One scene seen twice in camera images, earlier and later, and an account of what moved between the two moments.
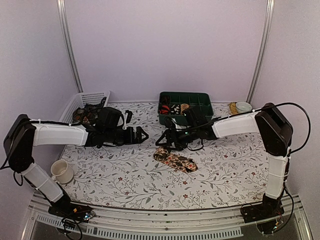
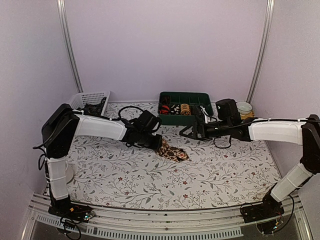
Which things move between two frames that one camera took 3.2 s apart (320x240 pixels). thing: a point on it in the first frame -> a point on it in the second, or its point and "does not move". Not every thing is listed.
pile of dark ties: [87, 114] does not move
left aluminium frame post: [63, 18] does not move
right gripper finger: [167, 134] -> [188, 131]
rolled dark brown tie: [165, 99] does not move
